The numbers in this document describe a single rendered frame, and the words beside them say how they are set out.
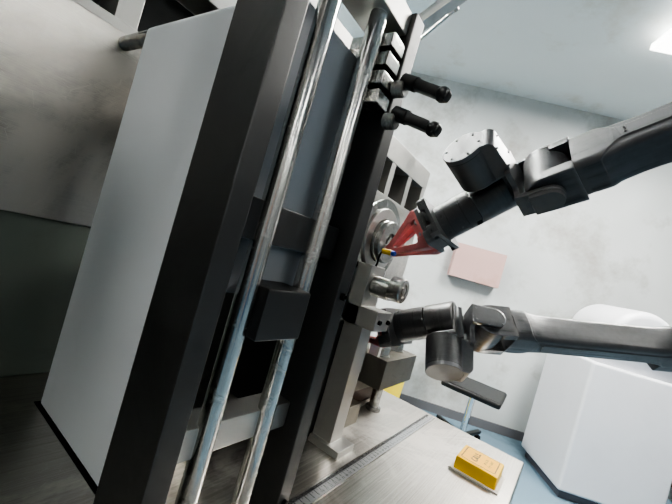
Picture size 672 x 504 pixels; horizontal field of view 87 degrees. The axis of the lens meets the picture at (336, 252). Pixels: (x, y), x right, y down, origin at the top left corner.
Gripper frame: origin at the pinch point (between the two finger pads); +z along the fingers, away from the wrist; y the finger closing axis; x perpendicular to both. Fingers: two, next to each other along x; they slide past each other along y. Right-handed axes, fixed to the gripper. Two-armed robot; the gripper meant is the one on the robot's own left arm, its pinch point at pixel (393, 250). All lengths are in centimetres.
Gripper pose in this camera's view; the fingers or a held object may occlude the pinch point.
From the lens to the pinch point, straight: 60.8
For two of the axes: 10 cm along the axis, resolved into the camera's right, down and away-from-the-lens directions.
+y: 5.6, 2.0, 8.0
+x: -2.8, -8.7, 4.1
